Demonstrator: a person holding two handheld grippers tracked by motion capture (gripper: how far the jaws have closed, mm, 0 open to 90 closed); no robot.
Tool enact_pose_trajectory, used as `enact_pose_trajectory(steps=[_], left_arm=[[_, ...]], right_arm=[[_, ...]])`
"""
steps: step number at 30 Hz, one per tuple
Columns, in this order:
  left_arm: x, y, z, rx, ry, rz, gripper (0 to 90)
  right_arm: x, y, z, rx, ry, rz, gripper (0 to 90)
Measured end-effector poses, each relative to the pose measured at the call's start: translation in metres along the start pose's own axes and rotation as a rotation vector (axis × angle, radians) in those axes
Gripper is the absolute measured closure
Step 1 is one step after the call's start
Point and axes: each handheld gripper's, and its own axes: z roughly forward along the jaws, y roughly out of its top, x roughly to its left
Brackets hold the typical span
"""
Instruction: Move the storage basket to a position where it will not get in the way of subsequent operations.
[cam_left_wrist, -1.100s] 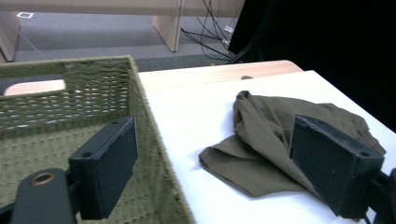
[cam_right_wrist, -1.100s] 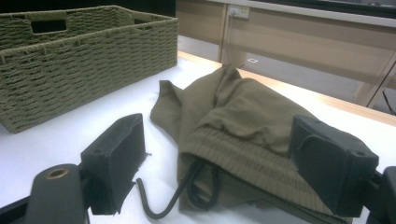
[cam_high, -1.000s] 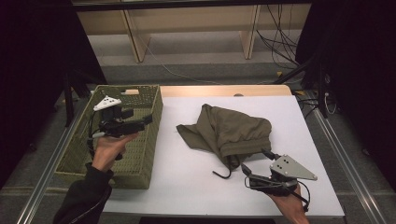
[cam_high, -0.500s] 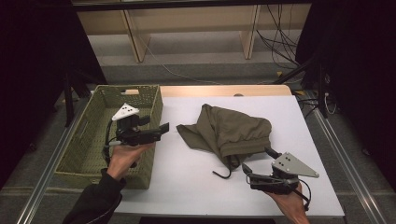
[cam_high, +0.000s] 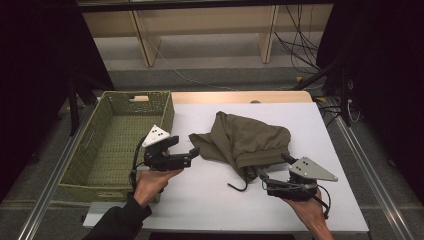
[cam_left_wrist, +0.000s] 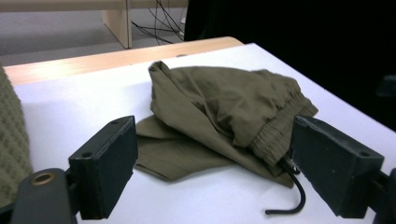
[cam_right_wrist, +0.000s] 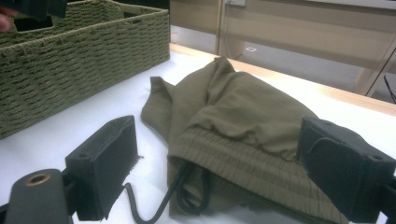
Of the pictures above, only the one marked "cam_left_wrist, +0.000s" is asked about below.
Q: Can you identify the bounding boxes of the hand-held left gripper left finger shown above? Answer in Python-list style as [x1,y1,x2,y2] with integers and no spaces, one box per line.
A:
[68,115,139,220]

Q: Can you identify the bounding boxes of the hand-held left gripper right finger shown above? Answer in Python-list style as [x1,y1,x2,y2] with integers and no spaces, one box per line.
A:
[290,115,386,219]

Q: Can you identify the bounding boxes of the green woven basket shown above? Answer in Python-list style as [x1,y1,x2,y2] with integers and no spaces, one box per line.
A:
[0,63,34,208]

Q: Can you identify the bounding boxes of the olive green shorts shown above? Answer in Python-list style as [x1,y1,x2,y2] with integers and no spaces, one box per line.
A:
[134,60,319,216]

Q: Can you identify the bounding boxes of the white table cover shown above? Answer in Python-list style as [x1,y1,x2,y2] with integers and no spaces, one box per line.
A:
[13,42,396,224]

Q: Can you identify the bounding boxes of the black curtain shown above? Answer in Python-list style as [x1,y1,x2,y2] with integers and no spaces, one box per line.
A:
[184,0,396,132]

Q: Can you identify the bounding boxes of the light wooden desk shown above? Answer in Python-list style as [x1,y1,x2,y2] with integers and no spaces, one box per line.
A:
[0,0,190,49]

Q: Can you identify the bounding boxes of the bundle of black cables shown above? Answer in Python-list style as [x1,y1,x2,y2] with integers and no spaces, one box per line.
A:
[130,0,188,45]

